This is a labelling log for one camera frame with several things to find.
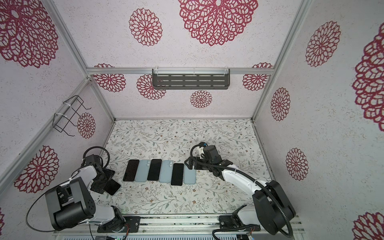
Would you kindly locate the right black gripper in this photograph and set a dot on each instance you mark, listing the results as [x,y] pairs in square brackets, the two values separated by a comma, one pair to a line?
[197,160]

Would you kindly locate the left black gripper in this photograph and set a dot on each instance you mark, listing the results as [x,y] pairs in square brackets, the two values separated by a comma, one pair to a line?
[99,188]

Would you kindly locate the pale blue case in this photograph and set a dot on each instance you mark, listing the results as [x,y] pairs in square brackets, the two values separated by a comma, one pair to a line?
[142,171]
[190,176]

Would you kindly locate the bare black phone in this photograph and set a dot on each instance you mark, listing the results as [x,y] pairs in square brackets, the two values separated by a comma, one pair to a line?
[131,170]
[177,174]
[154,170]

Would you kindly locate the light blue phone case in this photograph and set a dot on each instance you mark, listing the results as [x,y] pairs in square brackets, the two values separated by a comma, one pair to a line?
[166,171]

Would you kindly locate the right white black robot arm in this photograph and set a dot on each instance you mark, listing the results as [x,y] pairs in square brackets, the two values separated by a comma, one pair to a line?
[271,211]

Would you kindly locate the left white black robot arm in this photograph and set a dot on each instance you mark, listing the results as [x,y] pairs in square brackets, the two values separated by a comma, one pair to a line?
[70,203]

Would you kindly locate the black phone near left base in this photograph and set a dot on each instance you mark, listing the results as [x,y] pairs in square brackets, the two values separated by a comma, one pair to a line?
[112,187]

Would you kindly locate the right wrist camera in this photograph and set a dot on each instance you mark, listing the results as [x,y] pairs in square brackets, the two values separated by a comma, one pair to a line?
[202,150]

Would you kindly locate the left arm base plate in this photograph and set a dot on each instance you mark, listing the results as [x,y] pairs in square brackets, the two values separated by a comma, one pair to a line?
[128,224]

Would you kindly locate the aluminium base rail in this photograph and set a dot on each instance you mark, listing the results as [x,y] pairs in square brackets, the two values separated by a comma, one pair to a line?
[193,224]

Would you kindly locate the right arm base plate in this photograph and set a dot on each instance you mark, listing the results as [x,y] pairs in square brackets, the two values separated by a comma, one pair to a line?
[233,223]

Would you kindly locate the black wire wall rack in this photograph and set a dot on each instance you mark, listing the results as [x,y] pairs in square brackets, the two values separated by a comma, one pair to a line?
[62,119]

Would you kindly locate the dark grey wall shelf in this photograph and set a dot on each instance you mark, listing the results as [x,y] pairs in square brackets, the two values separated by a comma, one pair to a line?
[191,80]

